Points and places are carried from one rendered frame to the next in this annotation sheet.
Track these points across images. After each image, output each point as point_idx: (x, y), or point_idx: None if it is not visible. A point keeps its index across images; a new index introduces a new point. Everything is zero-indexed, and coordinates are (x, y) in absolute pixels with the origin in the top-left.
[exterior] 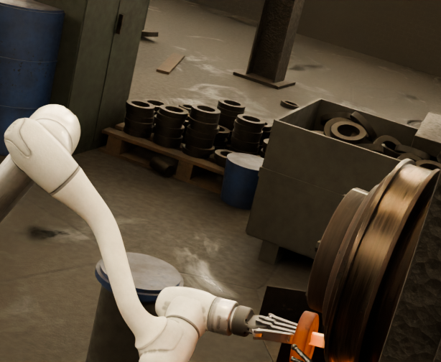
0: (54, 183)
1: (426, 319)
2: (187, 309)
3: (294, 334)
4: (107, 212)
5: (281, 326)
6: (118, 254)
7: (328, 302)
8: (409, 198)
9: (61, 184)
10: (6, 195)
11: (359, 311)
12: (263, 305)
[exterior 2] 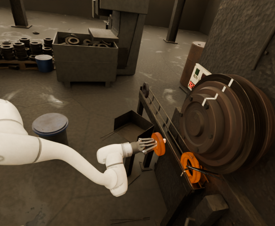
0: (31, 160)
1: None
2: (115, 158)
3: (160, 146)
4: (67, 149)
5: (148, 142)
6: (83, 163)
7: (228, 161)
8: (259, 102)
9: (36, 157)
10: None
11: (250, 162)
12: (114, 124)
